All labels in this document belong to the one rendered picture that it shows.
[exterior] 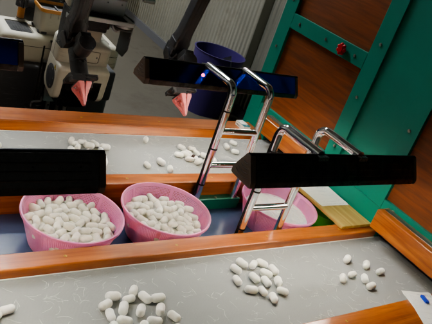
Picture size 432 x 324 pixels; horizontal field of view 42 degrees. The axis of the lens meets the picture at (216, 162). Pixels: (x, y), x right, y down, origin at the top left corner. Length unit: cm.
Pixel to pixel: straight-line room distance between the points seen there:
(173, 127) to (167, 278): 88
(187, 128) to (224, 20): 304
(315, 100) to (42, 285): 132
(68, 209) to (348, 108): 107
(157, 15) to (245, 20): 171
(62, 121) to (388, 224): 113
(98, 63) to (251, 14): 246
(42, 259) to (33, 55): 145
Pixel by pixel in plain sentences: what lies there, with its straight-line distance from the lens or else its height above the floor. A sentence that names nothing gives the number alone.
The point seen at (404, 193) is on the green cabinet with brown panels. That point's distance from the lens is 196.
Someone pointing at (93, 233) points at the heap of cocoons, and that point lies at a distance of 150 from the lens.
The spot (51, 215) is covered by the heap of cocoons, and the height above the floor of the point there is 74.
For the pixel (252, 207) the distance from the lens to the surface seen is 161.
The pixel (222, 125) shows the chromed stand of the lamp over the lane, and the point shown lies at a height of 98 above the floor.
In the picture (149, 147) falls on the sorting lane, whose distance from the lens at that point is 201.
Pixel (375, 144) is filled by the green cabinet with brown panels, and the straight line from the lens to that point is 202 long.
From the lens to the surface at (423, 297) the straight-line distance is 176.
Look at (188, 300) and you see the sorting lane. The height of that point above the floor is 74.
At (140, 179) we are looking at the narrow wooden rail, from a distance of 174.
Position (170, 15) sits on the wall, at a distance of 601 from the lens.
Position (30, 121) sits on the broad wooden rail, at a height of 76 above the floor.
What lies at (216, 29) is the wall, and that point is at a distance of 524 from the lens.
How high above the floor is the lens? 159
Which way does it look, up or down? 24 degrees down
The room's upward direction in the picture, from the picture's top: 20 degrees clockwise
